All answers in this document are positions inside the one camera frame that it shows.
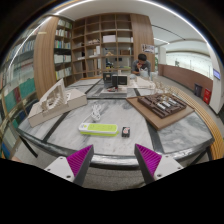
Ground tall bookshelf with books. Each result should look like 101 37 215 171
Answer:
0 15 75 162

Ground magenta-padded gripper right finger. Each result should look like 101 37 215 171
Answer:
133 143 185 185

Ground grey waste bin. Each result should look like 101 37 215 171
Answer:
194 83 204 98

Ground wooden cubby shelf unit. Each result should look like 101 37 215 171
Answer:
71 12 156 80

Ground brown building model on board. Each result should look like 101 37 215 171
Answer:
125 92 196 132

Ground curved wooden slat bench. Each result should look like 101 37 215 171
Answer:
173 86 224 161

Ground light wooden stick model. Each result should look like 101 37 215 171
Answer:
151 79 181 101

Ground black building model on base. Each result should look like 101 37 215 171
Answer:
99 71 130 99

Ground white coiled cable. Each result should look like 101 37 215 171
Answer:
90 101 103 124

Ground curved ceiling light strip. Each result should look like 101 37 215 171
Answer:
53 0 210 45

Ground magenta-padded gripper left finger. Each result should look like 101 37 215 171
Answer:
43 143 95 187

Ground wall poster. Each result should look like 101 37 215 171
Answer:
141 43 156 55

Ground person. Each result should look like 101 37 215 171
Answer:
130 53 153 80

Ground small white building models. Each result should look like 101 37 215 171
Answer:
128 73 158 90

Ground white architectural model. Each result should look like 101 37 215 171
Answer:
27 78 89 129

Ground small black charger block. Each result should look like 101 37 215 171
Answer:
121 125 132 138

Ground white and green power strip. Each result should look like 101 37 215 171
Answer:
78 122 120 138

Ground red waste bin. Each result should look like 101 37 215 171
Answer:
202 88 213 106

